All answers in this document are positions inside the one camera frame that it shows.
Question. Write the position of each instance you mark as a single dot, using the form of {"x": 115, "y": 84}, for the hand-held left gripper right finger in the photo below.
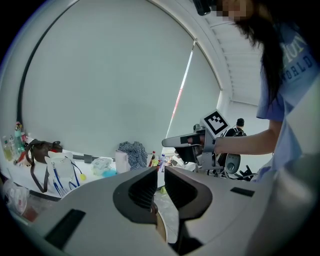
{"x": 225, "y": 212}

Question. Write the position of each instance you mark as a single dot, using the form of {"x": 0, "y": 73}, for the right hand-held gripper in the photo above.
{"x": 213, "y": 122}

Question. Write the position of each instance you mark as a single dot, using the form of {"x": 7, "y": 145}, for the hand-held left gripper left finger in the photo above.
{"x": 95, "y": 205}

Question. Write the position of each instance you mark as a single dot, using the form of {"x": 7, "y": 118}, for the person's right forearm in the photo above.
{"x": 245, "y": 143}

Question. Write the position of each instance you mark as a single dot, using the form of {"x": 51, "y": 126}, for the blue-capped water bottle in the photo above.
{"x": 162, "y": 162}

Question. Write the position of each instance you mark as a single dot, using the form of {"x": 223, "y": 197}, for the yellow-green drink bottle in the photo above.
{"x": 155, "y": 163}

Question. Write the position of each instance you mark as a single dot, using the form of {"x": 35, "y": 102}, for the dark red-capped soda bottle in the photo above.
{"x": 152, "y": 157}

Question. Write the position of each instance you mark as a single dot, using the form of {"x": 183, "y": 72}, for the small yellow ball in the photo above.
{"x": 83, "y": 177}

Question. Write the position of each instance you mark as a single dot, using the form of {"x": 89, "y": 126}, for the clear plastic bag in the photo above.
{"x": 101, "y": 165}
{"x": 15, "y": 200}

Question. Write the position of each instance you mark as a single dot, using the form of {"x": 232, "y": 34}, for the crushed green bottle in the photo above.
{"x": 163, "y": 190}

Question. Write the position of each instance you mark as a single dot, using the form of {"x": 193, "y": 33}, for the plaid shirt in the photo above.
{"x": 135, "y": 155}

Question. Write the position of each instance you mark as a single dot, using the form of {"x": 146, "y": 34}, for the black chair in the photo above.
{"x": 247, "y": 172}

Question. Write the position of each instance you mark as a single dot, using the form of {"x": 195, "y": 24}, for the grey rectangular block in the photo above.
{"x": 88, "y": 159}

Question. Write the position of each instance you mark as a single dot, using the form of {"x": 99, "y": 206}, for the white box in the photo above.
{"x": 122, "y": 162}

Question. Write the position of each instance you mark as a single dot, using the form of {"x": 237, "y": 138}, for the narrow grey roller blind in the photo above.
{"x": 200, "y": 100}

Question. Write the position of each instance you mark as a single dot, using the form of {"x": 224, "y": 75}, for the white paper bag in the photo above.
{"x": 61, "y": 165}

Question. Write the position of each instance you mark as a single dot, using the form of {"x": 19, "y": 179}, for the black handbag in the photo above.
{"x": 42, "y": 150}

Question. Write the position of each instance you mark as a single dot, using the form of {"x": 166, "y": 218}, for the red pen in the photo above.
{"x": 22, "y": 157}

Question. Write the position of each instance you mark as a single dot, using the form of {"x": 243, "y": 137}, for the pink-capped green bottle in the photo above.
{"x": 19, "y": 140}

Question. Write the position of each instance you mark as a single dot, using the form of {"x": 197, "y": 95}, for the yellow liquid bottle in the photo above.
{"x": 7, "y": 152}

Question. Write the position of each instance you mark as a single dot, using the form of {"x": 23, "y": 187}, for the wide grey roller blind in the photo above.
{"x": 107, "y": 75}

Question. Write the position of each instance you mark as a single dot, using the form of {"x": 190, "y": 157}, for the clear plastic bottle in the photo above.
{"x": 11, "y": 142}

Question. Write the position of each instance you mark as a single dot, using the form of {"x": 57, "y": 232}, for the person's blue shirt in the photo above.
{"x": 292, "y": 100}

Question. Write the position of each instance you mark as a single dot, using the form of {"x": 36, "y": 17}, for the person's face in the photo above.
{"x": 232, "y": 10}

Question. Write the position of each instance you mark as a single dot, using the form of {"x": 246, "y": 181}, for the black head-worn camera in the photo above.
{"x": 203, "y": 6}

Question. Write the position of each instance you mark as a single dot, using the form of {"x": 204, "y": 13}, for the black wall pipe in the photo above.
{"x": 25, "y": 75}

